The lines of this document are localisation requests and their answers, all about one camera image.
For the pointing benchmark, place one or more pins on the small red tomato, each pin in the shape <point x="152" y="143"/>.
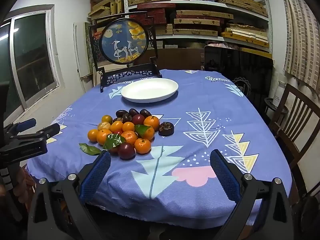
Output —
<point x="117" y="132"/>

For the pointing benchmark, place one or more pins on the stack of dark red boxes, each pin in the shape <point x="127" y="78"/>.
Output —
<point x="151" y="15"/>

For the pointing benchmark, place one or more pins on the dark red plum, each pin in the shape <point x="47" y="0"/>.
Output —
<point x="138" y="119"/>
<point x="126" y="150"/>

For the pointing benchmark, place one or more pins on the black round side table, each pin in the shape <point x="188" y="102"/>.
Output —
<point x="275" y="109"/>

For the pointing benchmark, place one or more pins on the pink cloth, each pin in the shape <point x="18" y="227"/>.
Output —
<point x="222" y="45"/>

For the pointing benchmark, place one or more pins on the loose green leaf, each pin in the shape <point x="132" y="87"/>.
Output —
<point x="90" y="149"/>

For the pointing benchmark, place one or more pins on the grey checked curtain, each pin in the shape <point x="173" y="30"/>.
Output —
<point x="300" y="30"/>

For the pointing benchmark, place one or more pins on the white oval plate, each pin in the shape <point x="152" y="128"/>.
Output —
<point x="150" y="90"/>

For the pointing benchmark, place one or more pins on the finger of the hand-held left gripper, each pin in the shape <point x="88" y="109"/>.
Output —
<point x="26" y="123"/>
<point x="50" y="130"/>

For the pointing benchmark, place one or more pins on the pale yellow round fruit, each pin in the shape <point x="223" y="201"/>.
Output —
<point x="104" y="125"/>

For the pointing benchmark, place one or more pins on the white bottle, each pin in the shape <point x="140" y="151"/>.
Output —
<point x="278" y="95"/>

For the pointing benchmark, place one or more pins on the round deer picture black stand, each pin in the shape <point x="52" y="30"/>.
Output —
<point x="122" y="42"/>

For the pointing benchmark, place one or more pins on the stack of pale wooden boxes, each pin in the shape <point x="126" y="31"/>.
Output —
<point x="246" y="35"/>

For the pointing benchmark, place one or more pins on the stack of flat wooden boxes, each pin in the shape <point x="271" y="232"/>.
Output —
<point x="203" y="22"/>

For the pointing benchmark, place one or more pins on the tangerine with green leaf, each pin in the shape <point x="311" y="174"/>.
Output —
<point x="102" y="137"/>
<point x="150" y="133"/>

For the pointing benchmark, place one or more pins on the pile of wooden crates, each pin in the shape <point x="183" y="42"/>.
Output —
<point x="106" y="7"/>

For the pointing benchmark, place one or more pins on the sliding glass window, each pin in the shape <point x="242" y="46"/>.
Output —
<point x="32" y="55"/>

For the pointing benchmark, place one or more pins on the large orange tangerine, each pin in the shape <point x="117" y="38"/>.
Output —
<point x="151" y="122"/>

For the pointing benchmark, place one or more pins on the dark brown round fruit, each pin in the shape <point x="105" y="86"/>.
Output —
<point x="165" y="128"/>
<point x="127" y="118"/>
<point x="121" y="113"/>
<point x="117" y="119"/>
<point x="145" y="113"/>
<point x="133" y="111"/>

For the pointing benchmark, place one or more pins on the brown wooden board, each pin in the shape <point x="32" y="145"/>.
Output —
<point x="175" y="57"/>

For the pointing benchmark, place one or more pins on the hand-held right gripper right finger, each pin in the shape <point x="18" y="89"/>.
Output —
<point x="225" y="177"/>

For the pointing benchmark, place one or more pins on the leaning white board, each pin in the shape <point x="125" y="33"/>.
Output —
<point x="79" y="50"/>

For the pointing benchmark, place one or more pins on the blue printed tablecloth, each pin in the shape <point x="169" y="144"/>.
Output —
<point x="200" y="105"/>

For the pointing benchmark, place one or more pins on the brown wooden chair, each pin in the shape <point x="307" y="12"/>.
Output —
<point x="305" y="96"/>

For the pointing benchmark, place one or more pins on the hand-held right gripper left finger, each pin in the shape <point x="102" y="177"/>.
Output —
<point x="96" y="175"/>

